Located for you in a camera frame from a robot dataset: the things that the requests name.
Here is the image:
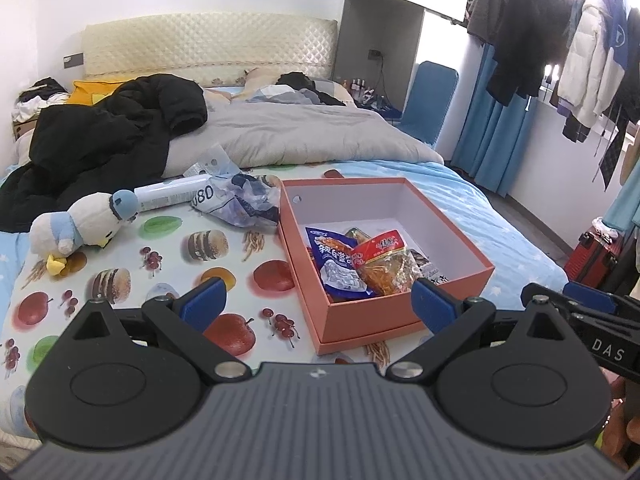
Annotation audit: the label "white and blue plush penguin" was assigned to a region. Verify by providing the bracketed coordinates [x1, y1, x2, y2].
[29, 190, 140, 278]

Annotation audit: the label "yellow cloth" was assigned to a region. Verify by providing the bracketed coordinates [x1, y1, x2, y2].
[67, 79, 137, 107]

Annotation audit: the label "person's right hand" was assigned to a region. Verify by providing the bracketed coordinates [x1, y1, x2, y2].
[596, 366, 640, 467]

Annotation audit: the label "blue and white snack packet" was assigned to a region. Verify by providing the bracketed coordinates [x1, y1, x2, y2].
[306, 227, 379, 304]

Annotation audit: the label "crumpled clear plastic bag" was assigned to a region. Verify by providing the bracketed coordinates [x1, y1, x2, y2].
[189, 142, 282, 227]

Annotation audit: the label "red cracker snack packet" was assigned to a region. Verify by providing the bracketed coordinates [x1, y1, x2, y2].
[350, 230, 426, 297]

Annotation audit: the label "blue curtain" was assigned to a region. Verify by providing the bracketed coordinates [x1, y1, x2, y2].
[451, 40, 540, 197]

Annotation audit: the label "red suitcase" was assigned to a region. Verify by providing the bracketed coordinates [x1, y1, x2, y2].
[564, 217, 627, 292]

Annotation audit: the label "cardboard box with clothes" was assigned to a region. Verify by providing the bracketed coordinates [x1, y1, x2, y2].
[12, 77, 70, 142]

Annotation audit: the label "cream quilted headboard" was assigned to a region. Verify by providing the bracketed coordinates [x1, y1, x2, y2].
[82, 12, 339, 87]

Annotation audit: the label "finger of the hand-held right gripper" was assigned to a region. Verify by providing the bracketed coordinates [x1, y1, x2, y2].
[522, 282, 617, 329]
[564, 281, 640, 314]

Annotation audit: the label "black puffer jacket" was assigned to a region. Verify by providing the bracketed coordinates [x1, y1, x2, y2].
[0, 74, 208, 233]

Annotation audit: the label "pile of clothes on bed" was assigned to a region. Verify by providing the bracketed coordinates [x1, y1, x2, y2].
[245, 67, 357, 108]

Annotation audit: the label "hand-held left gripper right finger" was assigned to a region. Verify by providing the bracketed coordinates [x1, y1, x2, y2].
[385, 277, 571, 381]

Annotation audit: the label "dark brown snack packet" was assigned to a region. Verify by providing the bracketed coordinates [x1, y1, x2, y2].
[414, 255, 451, 287]

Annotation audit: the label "hanging white jacket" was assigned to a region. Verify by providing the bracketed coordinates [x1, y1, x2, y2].
[556, 0, 632, 130]

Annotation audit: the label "orange cardboard box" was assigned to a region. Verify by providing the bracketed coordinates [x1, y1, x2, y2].
[277, 176, 496, 356]

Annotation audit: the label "blue chair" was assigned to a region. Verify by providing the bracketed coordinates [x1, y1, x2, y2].
[400, 60, 460, 149]

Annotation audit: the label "hanging black coat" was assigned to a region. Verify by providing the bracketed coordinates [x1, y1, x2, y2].
[486, 0, 577, 107]

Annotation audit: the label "hanging grey coat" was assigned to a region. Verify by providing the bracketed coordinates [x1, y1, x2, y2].
[467, 0, 517, 45]

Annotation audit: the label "white spray can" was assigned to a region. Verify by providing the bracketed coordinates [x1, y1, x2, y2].
[134, 174, 215, 212]

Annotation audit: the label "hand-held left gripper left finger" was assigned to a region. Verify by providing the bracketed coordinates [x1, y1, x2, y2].
[72, 276, 251, 380]

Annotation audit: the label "grey duvet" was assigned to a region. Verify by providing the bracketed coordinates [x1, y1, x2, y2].
[165, 95, 446, 179]

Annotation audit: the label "small bottles on nightstand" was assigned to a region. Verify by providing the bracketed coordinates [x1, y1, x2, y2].
[344, 77, 377, 107]

